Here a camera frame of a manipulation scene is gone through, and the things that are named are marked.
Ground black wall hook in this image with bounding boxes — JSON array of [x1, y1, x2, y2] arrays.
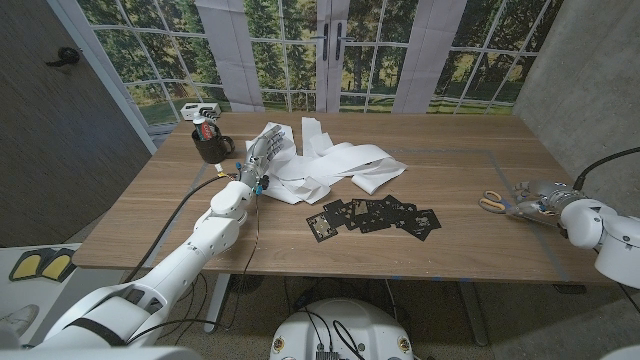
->
[[44, 46, 81, 68]]

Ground black ribbed round object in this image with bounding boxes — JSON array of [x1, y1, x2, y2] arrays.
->
[[228, 273, 265, 295]]

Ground dark brown mug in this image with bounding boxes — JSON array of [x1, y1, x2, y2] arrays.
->
[[191, 124, 236, 165]]

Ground white red toothpaste tube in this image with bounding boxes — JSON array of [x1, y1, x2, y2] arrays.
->
[[192, 112, 217, 142]]

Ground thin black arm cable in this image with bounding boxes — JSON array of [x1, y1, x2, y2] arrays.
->
[[127, 193, 261, 346], [617, 282, 640, 315]]

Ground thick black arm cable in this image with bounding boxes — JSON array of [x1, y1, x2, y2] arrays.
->
[[572, 146, 640, 192], [122, 172, 239, 286]]

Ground black playing card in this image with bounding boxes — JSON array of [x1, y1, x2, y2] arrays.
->
[[378, 194, 419, 221], [322, 198, 352, 229], [305, 211, 340, 244], [399, 208, 443, 243], [349, 197, 375, 224], [356, 212, 394, 235]]

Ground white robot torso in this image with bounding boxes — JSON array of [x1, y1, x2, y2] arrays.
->
[[269, 298, 415, 360]]

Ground orange handled scissors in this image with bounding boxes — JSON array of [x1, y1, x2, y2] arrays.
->
[[478, 189, 561, 227]]

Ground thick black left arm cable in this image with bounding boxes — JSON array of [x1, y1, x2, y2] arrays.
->
[[122, 172, 239, 286]]

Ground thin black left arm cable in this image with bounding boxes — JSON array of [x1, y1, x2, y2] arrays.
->
[[127, 193, 261, 346]]

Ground white sneaker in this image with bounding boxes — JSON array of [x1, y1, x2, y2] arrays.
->
[[0, 303, 40, 339]]

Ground white table leg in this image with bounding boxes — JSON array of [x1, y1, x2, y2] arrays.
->
[[203, 272, 232, 334]]

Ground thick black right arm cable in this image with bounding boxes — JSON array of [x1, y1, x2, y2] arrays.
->
[[572, 146, 640, 192]]

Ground white receipt paper strip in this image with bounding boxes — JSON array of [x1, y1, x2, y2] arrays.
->
[[248, 116, 409, 206]]

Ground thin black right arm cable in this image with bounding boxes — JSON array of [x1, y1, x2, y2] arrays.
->
[[617, 282, 640, 315]]

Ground black torso cable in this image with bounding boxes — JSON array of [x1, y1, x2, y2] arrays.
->
[[298, 307, 369, 360]]

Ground printed forest window backdrop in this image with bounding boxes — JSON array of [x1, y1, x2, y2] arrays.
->
[[47, 0, 566, 154]]

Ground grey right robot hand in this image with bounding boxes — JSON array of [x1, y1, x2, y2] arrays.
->
[[509, 178, 584, 227]]

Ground grey table leg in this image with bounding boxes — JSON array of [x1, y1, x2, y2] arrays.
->
[[458, 280, 490, 347]]

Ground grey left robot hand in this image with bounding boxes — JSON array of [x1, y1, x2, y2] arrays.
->
[[238, 124, 285, 194]]

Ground white power strip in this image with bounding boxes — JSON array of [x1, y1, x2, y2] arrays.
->
[[180, 102, 222, 122]]

